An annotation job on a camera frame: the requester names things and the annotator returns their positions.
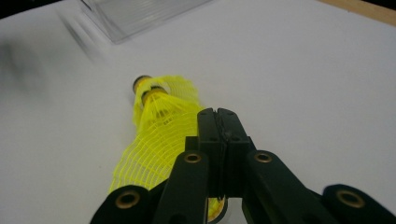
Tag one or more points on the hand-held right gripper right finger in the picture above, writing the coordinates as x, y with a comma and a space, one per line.
235, 146

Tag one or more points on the yellow plastic shuttlecock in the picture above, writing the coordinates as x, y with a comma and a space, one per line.
158, 146
182, 88

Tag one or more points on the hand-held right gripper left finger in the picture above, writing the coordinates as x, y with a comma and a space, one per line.
211, 140

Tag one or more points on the clear plastic container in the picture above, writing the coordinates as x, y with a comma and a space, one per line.
140, 15

